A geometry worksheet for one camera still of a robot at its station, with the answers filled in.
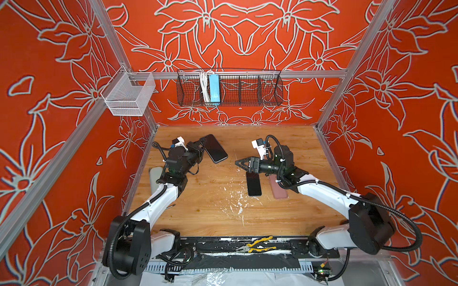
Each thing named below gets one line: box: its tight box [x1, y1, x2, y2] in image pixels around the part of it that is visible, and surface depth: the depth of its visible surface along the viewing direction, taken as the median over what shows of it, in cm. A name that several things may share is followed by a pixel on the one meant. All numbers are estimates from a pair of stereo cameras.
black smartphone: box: [203, 134, 229, 164], surface depth 77 cm
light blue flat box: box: [209, 73, 221, 105], surface depth 91 cm
